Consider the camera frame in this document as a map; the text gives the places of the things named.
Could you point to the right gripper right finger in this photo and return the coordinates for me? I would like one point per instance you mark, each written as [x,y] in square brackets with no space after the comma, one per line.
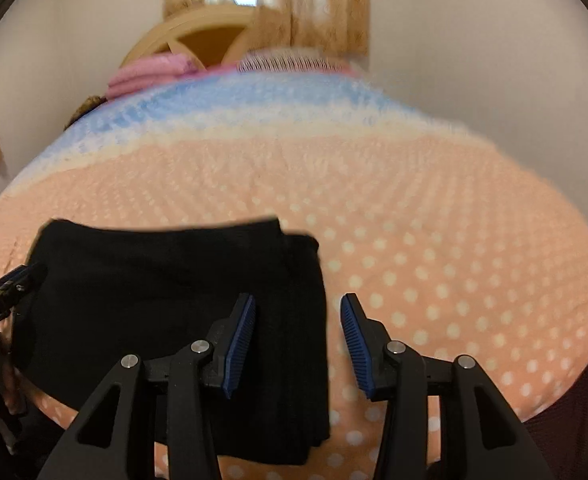
[444,420]

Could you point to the brown patterned bag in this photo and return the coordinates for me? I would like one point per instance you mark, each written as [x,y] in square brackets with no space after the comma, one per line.
[86,107]

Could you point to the cream wooden headboard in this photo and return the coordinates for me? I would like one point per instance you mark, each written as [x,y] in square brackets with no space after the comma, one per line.
[211,35]

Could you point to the black pants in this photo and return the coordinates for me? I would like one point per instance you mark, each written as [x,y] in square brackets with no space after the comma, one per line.
[109,293]

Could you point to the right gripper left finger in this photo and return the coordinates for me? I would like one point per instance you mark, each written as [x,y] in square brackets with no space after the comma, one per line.
[109,437]

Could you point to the striped pillow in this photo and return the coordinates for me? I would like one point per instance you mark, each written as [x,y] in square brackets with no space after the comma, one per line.
[290,61]

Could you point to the polka dot bed cover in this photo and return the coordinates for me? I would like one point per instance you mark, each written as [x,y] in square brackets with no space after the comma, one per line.
[449,243]

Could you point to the folded pink blanket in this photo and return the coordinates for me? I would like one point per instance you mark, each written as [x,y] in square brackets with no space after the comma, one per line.
[148,72]

